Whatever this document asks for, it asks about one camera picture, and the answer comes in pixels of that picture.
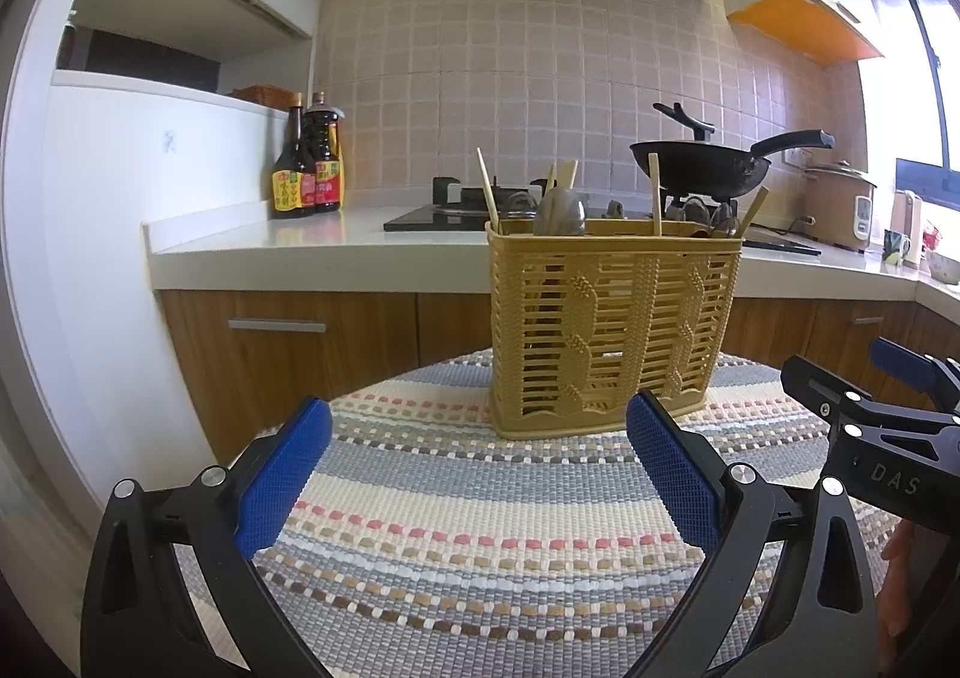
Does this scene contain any beige rice cooker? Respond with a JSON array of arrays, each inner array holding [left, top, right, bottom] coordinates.
[[804, 160, 878, 252]]

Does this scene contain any yellow plastic utensil basket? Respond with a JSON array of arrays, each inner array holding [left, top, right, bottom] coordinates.
[[486, 217, 745, 440]]

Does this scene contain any orange wall cabinet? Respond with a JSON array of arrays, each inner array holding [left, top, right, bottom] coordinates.
[[724, 0, 887, 68]]

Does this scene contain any woven striped mat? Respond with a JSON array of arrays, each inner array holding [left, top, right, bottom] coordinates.
[[176, 348, 912, 678]]

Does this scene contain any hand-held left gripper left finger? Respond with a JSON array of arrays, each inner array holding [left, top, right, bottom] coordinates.
[[81, 394, 338, 678]]

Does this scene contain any white electric kettle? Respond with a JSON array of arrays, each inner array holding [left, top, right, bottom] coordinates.
[[892, 190, 926, 263]]

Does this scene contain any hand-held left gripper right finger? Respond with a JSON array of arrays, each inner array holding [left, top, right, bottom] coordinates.
[[622, 389, 878, 678]]

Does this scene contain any large dark sauce bottle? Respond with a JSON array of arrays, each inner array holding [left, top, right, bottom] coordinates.
[[304, 91, 344, 213]]

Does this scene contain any gas burner with black grate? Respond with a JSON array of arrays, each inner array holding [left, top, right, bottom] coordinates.
[[664, 194, 742, 223], [433, 177, 550, 211]]

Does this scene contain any brown wicker basket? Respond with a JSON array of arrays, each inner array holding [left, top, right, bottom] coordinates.
[[229, 85, 301, 110]]

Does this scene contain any dark framed window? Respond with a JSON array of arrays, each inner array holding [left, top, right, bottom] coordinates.
[[859, 0, 960, 206]]

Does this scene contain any white chopstick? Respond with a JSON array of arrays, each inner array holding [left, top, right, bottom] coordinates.
[[477, 148, 500, 233]]

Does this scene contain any wooden base cabinet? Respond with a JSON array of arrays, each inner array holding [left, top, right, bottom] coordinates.
[[154, 288, 960, 469]]

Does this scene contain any person's right hand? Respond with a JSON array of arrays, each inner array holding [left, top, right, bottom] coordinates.
[[881, 520, 913, 649]]

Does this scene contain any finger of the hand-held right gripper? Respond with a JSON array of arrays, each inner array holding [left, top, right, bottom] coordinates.
[[780, 354, 875, 436], [870, 337, 960, 413]]

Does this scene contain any black glass gas stove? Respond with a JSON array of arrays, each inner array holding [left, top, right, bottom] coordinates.
[[384, 187, 824, 257]]

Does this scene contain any black wok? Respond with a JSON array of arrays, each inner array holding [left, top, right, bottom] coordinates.
[[630, 129, 836, 200]]

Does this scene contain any black power cable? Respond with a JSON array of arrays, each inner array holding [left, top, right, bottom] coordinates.
[[750, 216, 815, 237]]

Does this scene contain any slim soy sauce bottle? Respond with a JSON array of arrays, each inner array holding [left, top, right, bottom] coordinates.
[[271, 93, 317, 220]]

